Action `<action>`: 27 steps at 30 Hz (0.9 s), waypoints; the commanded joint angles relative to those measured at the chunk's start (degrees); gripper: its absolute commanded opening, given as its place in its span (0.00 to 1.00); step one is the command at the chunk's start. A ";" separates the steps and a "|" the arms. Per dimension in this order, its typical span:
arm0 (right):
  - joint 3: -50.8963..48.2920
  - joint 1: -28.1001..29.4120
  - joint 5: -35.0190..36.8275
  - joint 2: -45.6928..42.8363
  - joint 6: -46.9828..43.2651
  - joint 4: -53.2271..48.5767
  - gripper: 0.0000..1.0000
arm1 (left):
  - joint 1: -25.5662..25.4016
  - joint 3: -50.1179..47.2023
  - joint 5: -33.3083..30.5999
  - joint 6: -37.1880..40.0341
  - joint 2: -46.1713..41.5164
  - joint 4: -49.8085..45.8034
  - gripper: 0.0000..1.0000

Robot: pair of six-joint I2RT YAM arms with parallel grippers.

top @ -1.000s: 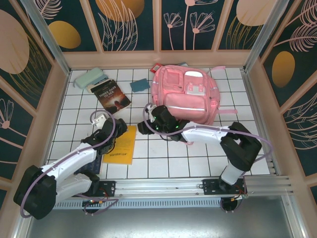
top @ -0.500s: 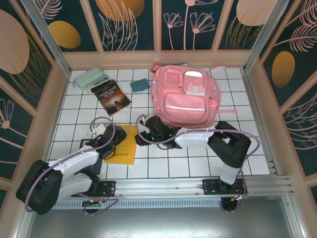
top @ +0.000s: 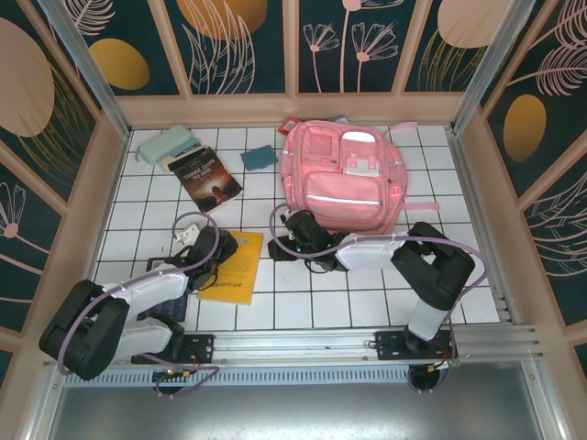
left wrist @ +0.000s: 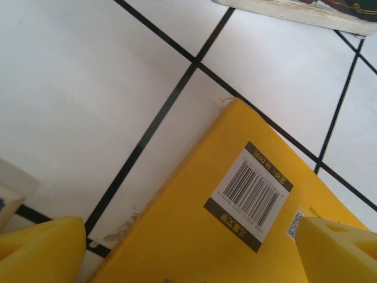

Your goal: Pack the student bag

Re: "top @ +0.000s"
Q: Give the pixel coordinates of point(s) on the small green circuit board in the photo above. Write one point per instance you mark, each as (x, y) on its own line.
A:
(172, 373)

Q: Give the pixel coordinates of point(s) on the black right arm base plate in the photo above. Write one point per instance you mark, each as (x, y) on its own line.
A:
(390, 344)

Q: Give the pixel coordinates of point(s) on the teal small notebook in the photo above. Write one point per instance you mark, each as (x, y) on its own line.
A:
(259, 158)

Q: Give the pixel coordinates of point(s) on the pink student backpack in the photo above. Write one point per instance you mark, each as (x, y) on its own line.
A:
(344, 183)

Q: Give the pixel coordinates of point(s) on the aluminium corner post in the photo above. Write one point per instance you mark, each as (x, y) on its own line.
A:
(91, 69)
(486, 59)

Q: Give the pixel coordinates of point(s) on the yellow power connector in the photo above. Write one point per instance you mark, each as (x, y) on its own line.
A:
(442, 366)

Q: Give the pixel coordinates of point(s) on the aluminium side rail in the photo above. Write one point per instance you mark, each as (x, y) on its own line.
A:
(481, 238)

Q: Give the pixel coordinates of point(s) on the red package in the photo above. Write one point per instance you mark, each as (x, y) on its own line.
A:
(290, 124)

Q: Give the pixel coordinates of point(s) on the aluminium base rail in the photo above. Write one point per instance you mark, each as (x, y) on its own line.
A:
(293, 339)

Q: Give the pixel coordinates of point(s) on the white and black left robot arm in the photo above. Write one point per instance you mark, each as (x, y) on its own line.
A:
(151, 286)

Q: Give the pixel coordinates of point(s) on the light blue case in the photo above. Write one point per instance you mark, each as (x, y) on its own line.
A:
(190, 143)

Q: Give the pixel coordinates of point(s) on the mint green pencil case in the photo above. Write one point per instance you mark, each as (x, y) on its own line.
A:
(162, 143)

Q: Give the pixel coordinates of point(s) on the dark Three Days to See book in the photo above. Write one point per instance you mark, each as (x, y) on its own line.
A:
(206, 181)

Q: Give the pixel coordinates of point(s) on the grey metal sheet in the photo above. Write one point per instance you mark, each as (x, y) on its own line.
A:
(293, 412)

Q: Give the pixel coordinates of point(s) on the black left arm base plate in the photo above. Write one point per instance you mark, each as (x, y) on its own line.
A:
(202, 344)

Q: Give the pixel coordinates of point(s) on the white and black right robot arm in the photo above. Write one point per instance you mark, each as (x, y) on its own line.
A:
(367, 252)

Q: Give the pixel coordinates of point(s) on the yellow book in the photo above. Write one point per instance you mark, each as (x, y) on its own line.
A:
(240, 270)

